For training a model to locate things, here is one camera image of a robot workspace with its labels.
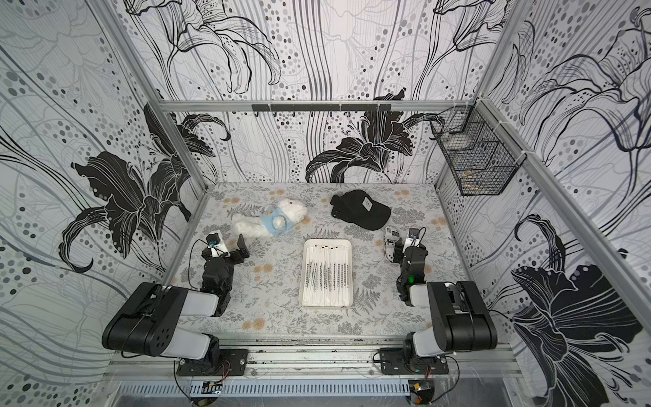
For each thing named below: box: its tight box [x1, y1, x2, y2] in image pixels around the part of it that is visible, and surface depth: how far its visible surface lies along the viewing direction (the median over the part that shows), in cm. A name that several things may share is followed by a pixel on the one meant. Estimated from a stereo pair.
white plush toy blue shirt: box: [231, 198, 308, 237], surface depth 100 cm
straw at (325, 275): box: [323, 245, 329, 307], surface depth 90 cm
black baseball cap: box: [330, 189, 392, 231], surface depth 107 cm
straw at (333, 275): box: [330, 245, 338, 307], surface depth 90 cm
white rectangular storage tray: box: [299, 238, 355, 310], surface depth 90 cm
